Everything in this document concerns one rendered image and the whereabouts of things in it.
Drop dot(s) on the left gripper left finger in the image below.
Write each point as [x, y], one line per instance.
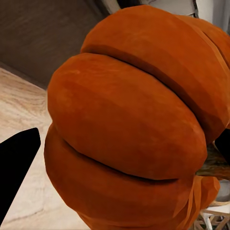
[16, 155]

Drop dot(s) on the pumpkin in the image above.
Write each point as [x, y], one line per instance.
[135, 119]

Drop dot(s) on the straight chair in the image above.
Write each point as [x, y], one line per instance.
[225, 200]
[214, 211]

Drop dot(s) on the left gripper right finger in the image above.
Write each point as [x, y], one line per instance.
[223, 144]

